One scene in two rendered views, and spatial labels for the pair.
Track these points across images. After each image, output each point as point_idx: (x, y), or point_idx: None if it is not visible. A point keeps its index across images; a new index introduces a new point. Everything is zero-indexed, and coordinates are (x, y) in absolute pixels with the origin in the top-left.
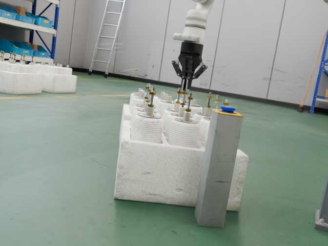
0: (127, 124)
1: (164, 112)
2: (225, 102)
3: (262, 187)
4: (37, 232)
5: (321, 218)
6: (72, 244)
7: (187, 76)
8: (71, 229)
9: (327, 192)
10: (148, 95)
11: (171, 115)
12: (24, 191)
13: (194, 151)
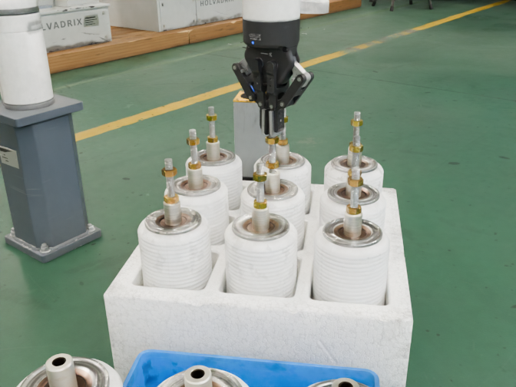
0: (395, 276)
1: (296, 232)
2: (213, 114)
3: (34, 339)
4: (456, 220)
5: (90, 224)
6: (417, 210)
7: (269, 102)
8: (425, 223)
9: (81, 190)
10: (358, 160)
11: (298, 186)
12: None
13: None
